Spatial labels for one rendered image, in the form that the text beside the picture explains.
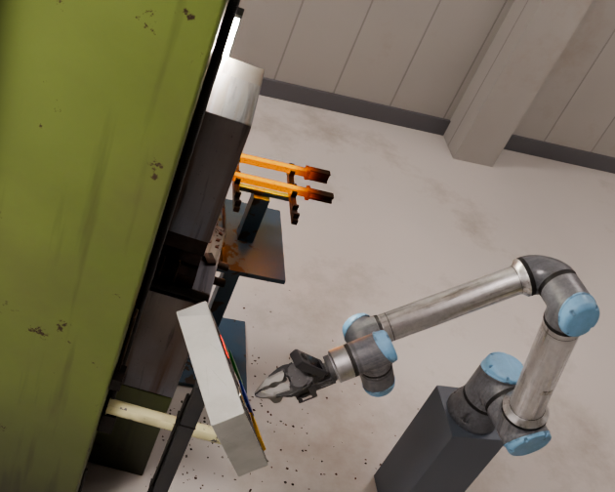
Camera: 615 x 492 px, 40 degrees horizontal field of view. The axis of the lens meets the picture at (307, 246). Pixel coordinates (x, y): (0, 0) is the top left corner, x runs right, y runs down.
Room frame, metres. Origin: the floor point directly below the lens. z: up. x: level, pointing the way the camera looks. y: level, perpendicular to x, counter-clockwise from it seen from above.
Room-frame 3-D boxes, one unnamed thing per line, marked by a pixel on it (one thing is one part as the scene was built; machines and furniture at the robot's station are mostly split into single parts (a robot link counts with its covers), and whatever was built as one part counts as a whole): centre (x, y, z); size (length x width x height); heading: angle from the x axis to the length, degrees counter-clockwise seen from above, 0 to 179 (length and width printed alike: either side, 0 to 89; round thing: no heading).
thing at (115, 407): (1.57, 0.12, 0.62); 0.44 x 0.05 x 0.05; 102
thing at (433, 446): (2.17, -0.78, 0.30); 0.22 x 0.22 x 0.60; 24
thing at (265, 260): (2.44, 0.23, 0.67); 0.40 x 0.30 x 0.02; 20
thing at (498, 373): (2.16, -0.78, 0.79); 0.17 x 0.15 x 0.18; 34
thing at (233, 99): (1.89, 0.49, 1.37); 0.42 x 0.39 x 0.40; 102
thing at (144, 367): (1.90, 0.50, 0.69); 0.56 x 0.38 x 0.45; 102
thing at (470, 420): (2.17, -0.78, 0.65); 0.19 x 0.19 x 0.10
